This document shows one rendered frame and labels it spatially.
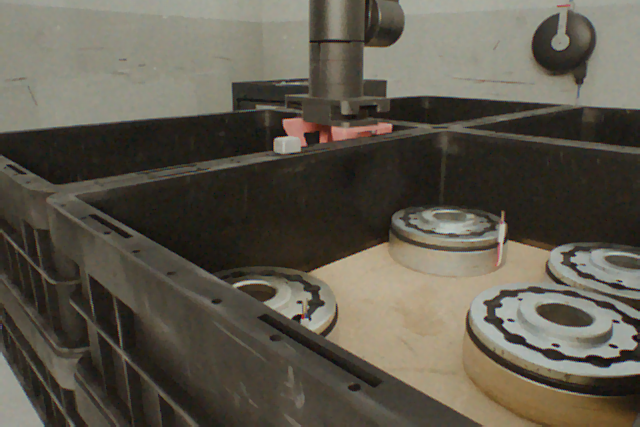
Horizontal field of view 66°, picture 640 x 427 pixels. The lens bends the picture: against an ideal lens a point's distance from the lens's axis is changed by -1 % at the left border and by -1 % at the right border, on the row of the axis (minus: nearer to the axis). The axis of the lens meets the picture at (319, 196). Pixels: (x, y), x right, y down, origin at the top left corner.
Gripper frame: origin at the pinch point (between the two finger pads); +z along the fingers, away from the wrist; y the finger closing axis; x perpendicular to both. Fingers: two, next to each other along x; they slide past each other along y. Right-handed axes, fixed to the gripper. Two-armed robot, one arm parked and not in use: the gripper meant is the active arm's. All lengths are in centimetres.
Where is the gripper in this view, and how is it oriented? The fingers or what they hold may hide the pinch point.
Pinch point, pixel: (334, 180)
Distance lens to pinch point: 55.4
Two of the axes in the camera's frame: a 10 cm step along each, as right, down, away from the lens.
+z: 0.0, 9.7, 2.6
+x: -7.8, 1.6, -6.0
